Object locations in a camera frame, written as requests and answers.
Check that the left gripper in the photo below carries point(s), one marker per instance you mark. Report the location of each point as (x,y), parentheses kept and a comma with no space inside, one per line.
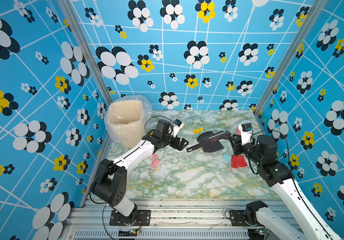
(175,145)

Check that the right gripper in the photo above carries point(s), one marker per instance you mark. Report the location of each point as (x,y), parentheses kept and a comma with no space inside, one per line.
(237,146)

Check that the black dustpan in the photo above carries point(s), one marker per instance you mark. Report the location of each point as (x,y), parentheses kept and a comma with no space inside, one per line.
(205,145)

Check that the cartoon face hand brush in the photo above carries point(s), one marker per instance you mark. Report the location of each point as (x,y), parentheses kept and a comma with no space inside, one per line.
(211,136)

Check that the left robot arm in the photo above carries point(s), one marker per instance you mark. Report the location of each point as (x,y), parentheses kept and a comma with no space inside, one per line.
(110,183)

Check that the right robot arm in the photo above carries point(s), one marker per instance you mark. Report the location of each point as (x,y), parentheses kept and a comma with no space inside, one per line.
(312,226)

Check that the pink paper scrap left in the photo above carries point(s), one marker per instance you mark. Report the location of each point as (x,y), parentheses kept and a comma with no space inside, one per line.
(155,160)

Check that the pink paper scrap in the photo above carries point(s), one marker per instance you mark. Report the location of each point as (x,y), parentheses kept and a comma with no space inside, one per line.
(237,132)
(155,160)

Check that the red paper scrap right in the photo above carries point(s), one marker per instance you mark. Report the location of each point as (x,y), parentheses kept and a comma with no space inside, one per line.
(238,162)

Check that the pink paper scrap right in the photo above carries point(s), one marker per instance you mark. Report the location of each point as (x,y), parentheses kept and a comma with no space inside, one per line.
(237,132)

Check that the yellow paper scrap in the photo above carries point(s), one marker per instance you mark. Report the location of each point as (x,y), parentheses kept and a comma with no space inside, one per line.
(196,131)

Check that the light blue paper scrap right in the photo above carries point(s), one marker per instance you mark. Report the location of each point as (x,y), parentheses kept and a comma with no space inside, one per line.
(227,158)

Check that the beige trash bin with liner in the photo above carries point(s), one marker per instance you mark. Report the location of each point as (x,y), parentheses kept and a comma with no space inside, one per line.
(125,119)

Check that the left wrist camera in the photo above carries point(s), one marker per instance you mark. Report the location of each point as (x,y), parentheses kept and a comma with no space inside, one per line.
(177,125)

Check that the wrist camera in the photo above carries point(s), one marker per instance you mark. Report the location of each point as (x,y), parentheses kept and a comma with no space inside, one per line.
(177,125)
(246,133)

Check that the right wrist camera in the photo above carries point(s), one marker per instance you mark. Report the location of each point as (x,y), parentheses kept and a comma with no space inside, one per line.
(246,133)

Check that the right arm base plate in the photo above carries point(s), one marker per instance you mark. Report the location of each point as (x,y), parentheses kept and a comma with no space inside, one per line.
(241,218)

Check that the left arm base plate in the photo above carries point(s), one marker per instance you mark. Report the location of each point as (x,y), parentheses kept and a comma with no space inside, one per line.
(136,218)

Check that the aluminium frame rail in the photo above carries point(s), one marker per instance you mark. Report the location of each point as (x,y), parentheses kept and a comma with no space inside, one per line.
(173,220)

